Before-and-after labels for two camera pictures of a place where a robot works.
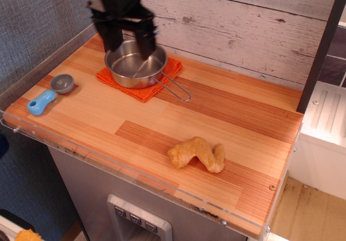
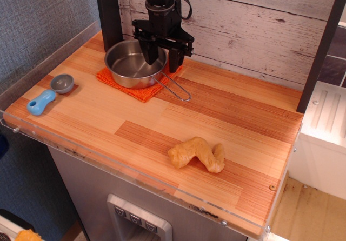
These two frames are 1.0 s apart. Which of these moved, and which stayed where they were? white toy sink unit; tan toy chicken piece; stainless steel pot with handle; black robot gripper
Moved: black robot gripper
Stayed: tan toy chicken piece; white toy sink unit; stainless steel pot with handle
